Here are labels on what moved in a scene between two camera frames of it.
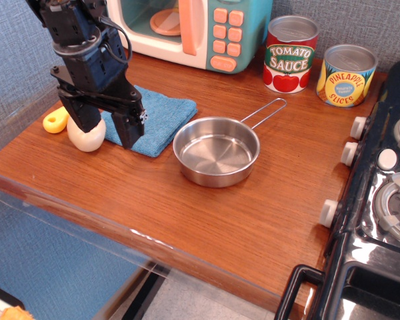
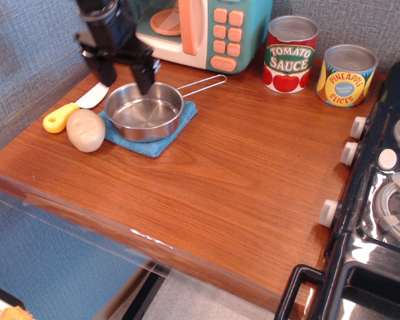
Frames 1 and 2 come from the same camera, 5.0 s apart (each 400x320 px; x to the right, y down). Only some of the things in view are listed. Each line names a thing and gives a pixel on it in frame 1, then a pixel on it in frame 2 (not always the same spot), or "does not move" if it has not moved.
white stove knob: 328,211 does not move
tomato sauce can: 289,54 does not move
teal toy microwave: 225,36 does not move
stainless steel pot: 221,152 to 154,117
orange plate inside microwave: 167,22 does not move
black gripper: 97,77 to 114,33
